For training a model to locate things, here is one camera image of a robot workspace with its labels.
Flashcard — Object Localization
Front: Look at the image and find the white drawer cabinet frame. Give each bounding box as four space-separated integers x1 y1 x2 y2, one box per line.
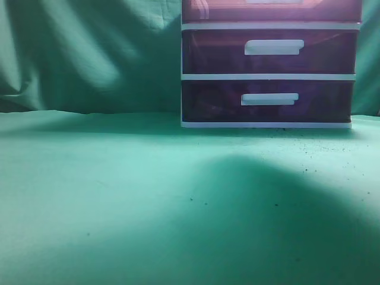
180 11 362 128

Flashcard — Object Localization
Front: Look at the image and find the purple drawer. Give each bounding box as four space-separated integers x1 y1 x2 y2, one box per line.
182 0 363 23
182 29 358 74
181 80 353 123

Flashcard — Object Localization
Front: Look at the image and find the green cloth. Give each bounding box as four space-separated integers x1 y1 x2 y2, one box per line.
1 1 379 284

